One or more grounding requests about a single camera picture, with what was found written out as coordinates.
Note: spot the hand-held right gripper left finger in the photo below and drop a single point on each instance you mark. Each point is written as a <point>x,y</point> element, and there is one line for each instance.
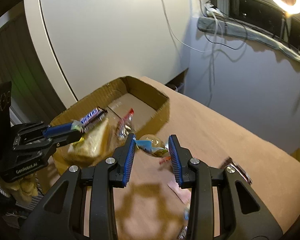
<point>130,160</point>

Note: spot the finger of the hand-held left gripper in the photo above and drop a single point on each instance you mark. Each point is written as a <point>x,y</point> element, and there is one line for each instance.
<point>60,129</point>
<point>70,137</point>

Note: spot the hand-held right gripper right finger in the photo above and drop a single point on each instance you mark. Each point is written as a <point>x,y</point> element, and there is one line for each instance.
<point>176,160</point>

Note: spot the egg-shaped snack blue wrapper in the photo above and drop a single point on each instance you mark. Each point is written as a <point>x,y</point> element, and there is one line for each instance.
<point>152,142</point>

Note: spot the brown chocolate bar blue label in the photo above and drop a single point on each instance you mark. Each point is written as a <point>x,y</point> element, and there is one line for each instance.
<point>92,117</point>

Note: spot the pale pink wrapper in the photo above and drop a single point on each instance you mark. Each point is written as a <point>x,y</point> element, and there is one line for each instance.
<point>182,192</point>

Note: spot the red candy wrapper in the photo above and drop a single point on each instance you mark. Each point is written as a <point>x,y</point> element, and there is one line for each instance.
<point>125,122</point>

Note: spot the dark snack packet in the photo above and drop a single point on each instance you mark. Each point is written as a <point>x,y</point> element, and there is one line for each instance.
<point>243,175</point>

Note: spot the cardboard box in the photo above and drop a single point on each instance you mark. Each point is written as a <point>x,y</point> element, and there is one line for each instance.
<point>140,90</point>

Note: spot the white cabinet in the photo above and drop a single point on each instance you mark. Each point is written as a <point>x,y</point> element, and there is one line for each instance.
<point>102,42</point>

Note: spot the stone window sill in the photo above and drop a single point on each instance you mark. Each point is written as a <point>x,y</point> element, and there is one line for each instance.
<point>240,30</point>

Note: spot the white power strip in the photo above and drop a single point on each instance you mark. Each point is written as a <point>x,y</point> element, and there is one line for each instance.
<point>212,11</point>

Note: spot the black light tripod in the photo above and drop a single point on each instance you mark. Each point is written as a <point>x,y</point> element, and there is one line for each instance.
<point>284,27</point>

